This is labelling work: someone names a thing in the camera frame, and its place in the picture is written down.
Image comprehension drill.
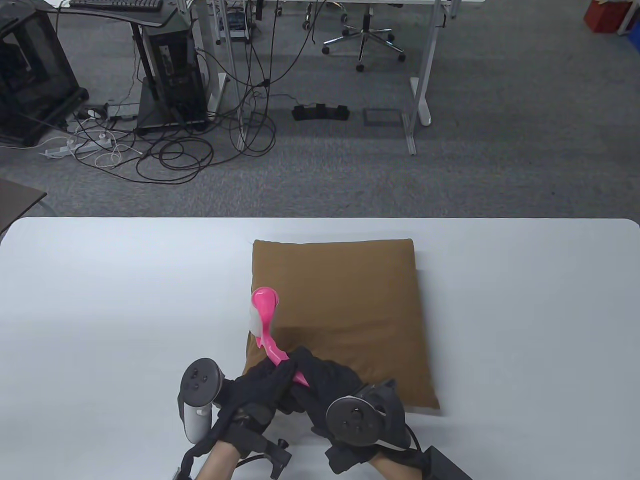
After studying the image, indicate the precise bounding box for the person's right hand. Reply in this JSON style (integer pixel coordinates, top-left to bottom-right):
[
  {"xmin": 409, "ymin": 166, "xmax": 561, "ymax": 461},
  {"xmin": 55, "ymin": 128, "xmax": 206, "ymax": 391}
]
[{"xmin": 290, "ymin": 347, "xmax": 366, "ymax": 431}]

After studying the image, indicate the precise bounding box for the person's left hand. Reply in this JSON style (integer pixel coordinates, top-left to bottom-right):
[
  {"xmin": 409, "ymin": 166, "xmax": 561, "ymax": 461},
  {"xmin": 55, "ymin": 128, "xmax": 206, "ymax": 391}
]
[{"xmin": 215, "ymin": 360, "xmax": 298, "ymax": 456}]

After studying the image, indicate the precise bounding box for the brown square pillow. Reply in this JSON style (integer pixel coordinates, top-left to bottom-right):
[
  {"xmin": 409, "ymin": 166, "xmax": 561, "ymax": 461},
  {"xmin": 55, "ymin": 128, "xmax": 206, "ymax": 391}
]
[{"xmin": 242, "ymin": 238, "xmax": 442, "ymax": 413}]

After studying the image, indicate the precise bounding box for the pink lint roller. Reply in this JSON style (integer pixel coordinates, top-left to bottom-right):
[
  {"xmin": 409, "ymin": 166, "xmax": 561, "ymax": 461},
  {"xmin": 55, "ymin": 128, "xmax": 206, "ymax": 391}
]
[{"xmin": 249, "ymin": 286, "xmax": 311, "ymax": 388}]

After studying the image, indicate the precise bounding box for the person's right forearm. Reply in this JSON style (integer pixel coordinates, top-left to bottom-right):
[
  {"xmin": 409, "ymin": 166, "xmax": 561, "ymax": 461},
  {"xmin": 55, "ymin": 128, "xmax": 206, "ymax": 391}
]
[{"xmin": 367, "ymin": 450, "xmax": 426, "ymax": 480}]

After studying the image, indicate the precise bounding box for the person's left forearm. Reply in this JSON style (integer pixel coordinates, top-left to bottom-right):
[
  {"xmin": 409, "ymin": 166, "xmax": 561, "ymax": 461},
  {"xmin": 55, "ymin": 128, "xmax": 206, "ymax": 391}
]
[{"xmin": 195, "ymin": 442, "xmax": 241, "ymax": 480}]

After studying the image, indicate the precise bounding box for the black and white controller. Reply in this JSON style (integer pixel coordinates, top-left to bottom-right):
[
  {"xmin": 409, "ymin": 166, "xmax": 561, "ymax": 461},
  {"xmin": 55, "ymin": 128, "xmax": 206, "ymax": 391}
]
[
  {"xmin": 326, "ymin": 380, "xmax": 411, "ymax": 448},
  {"xmin": 178, "ymin": 357, "xmax": 224, "ymax": 444}
]

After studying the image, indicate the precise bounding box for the black wrist box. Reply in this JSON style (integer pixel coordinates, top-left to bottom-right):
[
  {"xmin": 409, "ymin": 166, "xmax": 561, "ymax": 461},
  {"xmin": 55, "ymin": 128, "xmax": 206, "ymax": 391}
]
[{"xmin": 425, "ymin": 446, "xmax": 473, "ymax": 480}]

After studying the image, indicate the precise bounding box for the black foot pedal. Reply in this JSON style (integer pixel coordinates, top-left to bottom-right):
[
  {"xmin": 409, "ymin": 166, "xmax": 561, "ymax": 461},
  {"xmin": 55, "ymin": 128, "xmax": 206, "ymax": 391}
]
[{"xmin": 292, "ymin": 103, "xmax": 350, "ymax": 122}]

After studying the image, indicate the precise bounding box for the white desk leg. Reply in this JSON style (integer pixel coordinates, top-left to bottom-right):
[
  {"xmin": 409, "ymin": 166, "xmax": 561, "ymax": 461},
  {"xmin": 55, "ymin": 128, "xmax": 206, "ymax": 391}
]
[
  {"xmin": 409, "ymin": 0, "xmax": 451, "ymax": 127},
  {"xmin": 190, "ymin": 0, "xmax": 229, "ymax": 117}
]

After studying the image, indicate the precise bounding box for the dark brown table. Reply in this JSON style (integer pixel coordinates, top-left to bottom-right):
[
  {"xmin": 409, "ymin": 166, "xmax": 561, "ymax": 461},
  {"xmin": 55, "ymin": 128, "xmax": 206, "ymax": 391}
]
[{"xmin": 0, "ymin": 179, "xmax": 48, "ymax": 236}]

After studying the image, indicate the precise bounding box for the white power strip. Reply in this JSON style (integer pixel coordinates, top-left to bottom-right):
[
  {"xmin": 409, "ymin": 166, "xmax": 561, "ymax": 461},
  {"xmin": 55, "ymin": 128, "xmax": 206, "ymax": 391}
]
[{"xmin": 40, "ymin": 135, "xmax": 113, "ymax": 160}]

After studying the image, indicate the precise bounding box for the grey power strip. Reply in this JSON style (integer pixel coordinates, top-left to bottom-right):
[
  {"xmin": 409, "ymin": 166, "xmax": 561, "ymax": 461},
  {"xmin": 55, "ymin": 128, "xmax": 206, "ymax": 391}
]
[{"xmin": 75, "ymin": 102, "xmax": 140, "ymax": 121}]

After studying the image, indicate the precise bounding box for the black computer tower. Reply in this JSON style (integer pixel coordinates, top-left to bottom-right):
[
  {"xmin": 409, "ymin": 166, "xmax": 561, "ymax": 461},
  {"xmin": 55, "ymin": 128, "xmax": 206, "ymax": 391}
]
[{"xmin": 142, "ymin": 25, "xmax": 208, "ymax": 126}]

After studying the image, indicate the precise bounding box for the office chair with chrome base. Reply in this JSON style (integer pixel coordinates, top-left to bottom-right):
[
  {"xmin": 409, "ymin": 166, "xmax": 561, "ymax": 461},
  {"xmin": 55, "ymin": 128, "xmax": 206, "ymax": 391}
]
[{"xmin": 321, "ymin": 0, "xmax": 407, "ymax": 73}]

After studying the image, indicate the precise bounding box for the chrome chair base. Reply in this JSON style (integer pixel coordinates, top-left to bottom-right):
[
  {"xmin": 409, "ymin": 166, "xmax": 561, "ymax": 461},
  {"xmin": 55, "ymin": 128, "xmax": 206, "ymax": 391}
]
[{"xmin": 301, "ymin": 0, "xmax": 349, "ymax": 30}]

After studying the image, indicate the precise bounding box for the black desk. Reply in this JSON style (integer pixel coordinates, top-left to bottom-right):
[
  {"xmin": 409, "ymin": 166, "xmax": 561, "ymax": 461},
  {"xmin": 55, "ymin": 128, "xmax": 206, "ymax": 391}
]
[{"xmin": 31, "ymin": 0, "xmax": 211, "ymax": 137}]

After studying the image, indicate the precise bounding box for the black glass computer case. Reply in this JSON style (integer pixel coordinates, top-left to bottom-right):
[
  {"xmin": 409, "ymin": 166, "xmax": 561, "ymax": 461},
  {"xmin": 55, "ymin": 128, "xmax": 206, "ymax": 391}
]
[{"xmin": 0, "ymin": 7, "xmax": 90, "ymax": 147}]

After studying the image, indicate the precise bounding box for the black keyboard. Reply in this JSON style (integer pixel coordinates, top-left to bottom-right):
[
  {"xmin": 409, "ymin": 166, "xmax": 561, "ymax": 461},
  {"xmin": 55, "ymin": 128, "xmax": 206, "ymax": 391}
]
[{"xmin": 69, "ymin": 0, "xmax": 164, "ymax": 12}]

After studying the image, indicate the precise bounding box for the red box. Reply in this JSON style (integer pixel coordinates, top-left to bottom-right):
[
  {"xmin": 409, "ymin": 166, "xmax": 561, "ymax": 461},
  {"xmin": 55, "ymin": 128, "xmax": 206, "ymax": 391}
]
[{"xmin": 584, "ymin": 0, "xmax": 635, "ymax": 34}]

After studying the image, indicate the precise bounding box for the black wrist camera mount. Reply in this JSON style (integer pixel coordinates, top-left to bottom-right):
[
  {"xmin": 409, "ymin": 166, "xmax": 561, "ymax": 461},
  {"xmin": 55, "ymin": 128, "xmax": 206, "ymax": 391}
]
[
  {"xmin": 240, "ymin": 432, "xmax": 293, "ymax": 480},
  {"xmin": 325, "ymin": 445, "xmax": 371, "ymax": 476}
]

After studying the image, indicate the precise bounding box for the silver aluminium rail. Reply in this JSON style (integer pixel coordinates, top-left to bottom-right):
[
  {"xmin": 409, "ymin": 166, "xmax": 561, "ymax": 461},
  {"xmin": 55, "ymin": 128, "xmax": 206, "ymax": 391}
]
[{"xmin": 401, "ymin": 112, "xmax": 417, "ymax": 156}]

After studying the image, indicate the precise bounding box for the tangle of black cables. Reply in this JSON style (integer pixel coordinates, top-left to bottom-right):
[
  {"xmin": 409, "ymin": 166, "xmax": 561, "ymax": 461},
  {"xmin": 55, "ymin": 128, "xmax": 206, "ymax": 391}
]
[{"xmin": 55, "ymin": 0, "xmax": 326, "ymax": 185}]

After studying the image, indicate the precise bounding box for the white cable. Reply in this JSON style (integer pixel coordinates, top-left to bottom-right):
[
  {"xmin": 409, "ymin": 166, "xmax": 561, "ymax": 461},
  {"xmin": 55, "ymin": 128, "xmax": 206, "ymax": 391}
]
[{"xmin": 95, "ymin": 142, "xmax": 143, "ymax": 168}]

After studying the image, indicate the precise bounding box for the silver aluminium post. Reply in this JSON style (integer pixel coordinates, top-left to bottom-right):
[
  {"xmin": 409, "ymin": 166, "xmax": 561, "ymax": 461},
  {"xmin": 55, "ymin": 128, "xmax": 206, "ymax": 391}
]
[{"xmin": 215, "ymin": 0, "xmax": 247, "ymax": 151}]

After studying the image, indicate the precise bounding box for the white shelf frame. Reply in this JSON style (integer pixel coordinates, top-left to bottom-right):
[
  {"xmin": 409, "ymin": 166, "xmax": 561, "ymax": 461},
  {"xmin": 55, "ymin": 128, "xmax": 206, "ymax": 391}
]
[{"xmin": 616, "ymin": 0, "xmax": 640, "ymax": 37}]

